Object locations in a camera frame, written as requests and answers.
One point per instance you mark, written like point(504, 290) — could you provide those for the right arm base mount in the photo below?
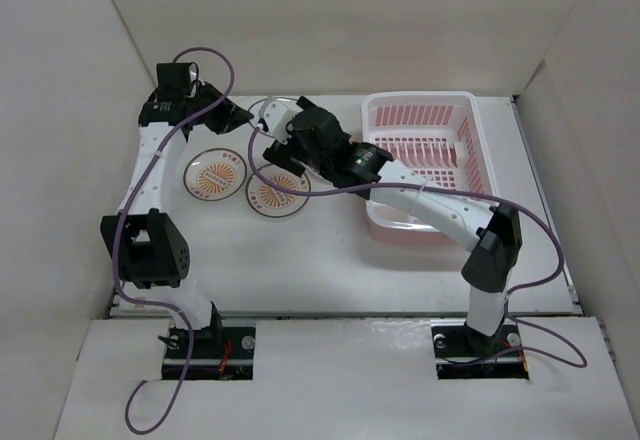
point(461, 353)

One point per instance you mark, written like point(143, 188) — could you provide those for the orange sunburst plate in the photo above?
point(274, 203)
point(215, 174)

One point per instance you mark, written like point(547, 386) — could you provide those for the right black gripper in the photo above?
point(286, 155)

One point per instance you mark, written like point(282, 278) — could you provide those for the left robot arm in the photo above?
point(152, 255)

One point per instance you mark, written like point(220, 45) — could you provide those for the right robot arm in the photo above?
point(491, 234)

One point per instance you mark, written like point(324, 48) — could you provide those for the white plate green flower pattern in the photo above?
point(255, 107)

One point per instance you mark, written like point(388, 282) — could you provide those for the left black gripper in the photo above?
point(230, 117)

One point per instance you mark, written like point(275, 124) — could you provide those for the pink white dish rack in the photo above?
point(438, 135)

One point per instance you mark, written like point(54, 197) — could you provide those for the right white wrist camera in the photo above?
point(277, 115)

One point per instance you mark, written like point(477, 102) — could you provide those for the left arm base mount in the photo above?
point(229, 357)

